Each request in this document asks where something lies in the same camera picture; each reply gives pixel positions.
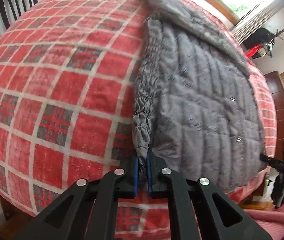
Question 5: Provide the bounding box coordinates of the grey quilted floral jacket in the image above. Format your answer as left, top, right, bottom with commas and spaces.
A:
132, 0, 266, 192

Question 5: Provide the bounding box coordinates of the pink sleeve right forearm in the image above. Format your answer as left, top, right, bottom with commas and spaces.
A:
245, 205, 284, 239

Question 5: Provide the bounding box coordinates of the black gloved right hand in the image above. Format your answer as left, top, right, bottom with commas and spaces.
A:
271, 173, 284, 209

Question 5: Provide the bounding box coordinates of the dark wooden headboard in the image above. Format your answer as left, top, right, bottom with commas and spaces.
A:
265, 71, 284, 159

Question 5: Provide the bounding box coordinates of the red hanging bag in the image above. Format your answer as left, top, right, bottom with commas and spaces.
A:
245, 43, 263, 59

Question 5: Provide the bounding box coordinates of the wooden coat rack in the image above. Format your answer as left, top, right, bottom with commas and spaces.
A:
265, 29, 284, 58

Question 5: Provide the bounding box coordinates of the red plaid bed blanket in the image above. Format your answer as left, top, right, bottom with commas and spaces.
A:
0, 0, 279, 240

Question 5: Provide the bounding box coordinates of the white striped curtain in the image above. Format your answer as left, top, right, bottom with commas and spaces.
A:
231, 0, 284, 44

